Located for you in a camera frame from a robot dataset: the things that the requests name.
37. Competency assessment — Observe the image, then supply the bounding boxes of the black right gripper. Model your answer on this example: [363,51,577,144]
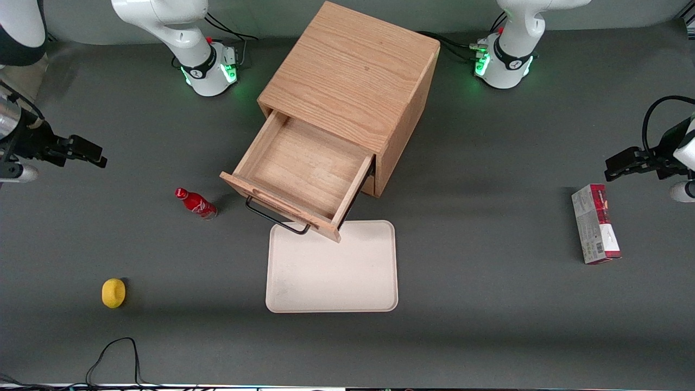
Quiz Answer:
[10,111,108,168]

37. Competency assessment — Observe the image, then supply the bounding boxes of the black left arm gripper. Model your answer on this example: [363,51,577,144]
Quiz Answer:
[604,118,691,183]

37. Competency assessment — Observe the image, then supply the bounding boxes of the long black wire drawer handle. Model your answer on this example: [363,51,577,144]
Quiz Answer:
[245,195,312,236]

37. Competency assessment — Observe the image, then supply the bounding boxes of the wooden drawer with wide front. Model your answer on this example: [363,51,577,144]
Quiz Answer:
[219,109,376,243]

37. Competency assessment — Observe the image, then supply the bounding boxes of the wooden drawer cabinet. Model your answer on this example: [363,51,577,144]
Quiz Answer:
[257,1,441,199]

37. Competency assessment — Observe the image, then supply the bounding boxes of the grey and red carton box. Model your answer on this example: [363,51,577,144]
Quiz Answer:
[571,184,623,266]

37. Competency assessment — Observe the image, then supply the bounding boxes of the red soda bottle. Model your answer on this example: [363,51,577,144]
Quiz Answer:
[174,187,218,220]

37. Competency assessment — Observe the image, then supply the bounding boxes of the yellow toy lemon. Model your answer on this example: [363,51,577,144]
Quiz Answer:
[102,278,127,310]

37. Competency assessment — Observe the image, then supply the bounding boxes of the cream rectangular tray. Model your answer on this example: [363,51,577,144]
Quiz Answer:
[265,219,399,314]

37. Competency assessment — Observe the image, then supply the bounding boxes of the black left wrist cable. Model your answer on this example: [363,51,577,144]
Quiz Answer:
[642,95,695,158]

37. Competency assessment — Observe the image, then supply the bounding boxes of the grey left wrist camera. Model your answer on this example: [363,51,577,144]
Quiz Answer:
[669,180,695,203]

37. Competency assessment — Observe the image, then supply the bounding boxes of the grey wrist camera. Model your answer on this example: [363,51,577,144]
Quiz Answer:
[669,180,695,203]
[0,162,40,184]

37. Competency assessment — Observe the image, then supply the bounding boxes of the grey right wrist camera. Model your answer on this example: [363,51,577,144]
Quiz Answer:
[0,162,40,184]

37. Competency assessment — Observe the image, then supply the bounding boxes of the black right arm base cables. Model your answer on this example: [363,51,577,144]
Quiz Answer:
[204,11,260,70]

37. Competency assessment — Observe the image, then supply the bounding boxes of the black arm base cables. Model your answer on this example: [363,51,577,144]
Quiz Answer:
[417,10,508,65]
[204,11,260,70]

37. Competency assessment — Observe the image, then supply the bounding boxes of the black looped table cable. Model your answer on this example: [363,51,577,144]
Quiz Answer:
[0,337,169,391]

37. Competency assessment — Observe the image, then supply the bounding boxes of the black left arm base cables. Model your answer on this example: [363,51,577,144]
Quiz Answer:
[417,10,508,65]

